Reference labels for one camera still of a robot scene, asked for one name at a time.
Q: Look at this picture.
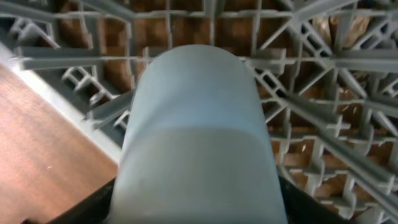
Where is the grey plastic dishwasher rack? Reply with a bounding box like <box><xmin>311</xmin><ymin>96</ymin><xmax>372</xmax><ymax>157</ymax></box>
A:
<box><xmin>1</xmin><ymin>0</ymin><xmax>397</xmax><ymax>223</ymax></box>

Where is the blue plastic cup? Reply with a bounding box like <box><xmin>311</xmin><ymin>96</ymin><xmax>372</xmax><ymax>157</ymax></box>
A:
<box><xmin>109</xmin><ymin>45</ymin><xmax>287</xmax><ymax>223</ymax></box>

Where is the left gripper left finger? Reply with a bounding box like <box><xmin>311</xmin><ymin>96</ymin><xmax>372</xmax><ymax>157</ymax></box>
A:
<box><xmin>21</xmin><ymin>177</ymin><xmax>118</xmax><ymax>224</ymax></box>

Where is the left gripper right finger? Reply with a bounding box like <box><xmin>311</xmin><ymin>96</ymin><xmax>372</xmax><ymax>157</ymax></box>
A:
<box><xmin>279</xmin><ymin>176</ymin><xmax>351</xmax><ymax>224</ymax></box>

